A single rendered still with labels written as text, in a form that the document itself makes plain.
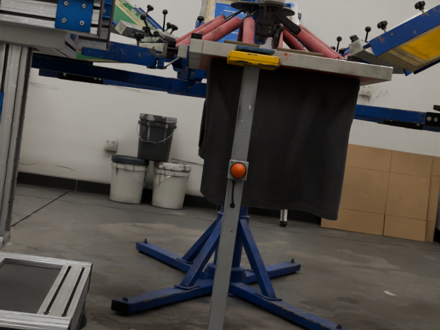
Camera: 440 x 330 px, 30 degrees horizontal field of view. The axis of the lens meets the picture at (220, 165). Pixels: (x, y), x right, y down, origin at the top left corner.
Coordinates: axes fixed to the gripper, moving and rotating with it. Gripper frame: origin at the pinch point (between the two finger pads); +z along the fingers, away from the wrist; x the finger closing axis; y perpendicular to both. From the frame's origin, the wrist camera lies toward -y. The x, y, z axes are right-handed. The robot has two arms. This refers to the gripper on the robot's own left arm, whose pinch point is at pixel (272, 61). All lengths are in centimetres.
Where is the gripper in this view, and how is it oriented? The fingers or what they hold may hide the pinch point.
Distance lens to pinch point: 296.7
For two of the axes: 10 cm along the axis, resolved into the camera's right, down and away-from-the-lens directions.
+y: -9.9, -1.3, -0.4
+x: 0.4, 0.6, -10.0
